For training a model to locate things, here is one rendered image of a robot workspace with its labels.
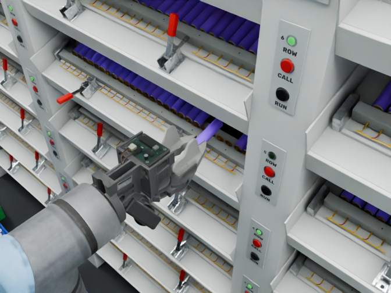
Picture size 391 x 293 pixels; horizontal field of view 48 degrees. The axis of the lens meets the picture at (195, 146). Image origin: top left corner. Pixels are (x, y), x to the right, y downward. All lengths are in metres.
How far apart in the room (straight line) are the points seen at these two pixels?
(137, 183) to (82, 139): 0.55
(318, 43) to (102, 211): 0.34
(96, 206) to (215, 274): 0.57
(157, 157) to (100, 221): 0.12
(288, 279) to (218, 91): 0.41
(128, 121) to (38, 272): 0.44
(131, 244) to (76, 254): 0.81
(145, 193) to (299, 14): 0.34
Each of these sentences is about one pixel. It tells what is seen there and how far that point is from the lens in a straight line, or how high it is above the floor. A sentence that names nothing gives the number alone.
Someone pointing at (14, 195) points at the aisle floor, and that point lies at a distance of 2.10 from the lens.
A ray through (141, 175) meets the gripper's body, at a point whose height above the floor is 1.02.
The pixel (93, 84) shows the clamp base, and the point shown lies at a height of 0.91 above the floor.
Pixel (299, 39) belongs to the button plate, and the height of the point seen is 1.23.
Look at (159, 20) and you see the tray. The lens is 0.79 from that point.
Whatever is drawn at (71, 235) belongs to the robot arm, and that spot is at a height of 1.02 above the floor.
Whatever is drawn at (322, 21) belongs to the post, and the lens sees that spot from 0.51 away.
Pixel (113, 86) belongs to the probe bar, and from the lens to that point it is 0.97.
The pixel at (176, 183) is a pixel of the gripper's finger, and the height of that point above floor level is 0.98.
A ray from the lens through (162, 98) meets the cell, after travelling 0.91.
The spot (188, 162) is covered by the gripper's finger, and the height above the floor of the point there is 0.98.
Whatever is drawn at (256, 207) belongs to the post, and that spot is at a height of 0.90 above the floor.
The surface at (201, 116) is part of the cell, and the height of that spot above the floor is 0.94.
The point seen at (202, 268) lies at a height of 0.52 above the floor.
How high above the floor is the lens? 1.49
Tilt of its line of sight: 44 degrees down
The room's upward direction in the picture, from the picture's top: straight up
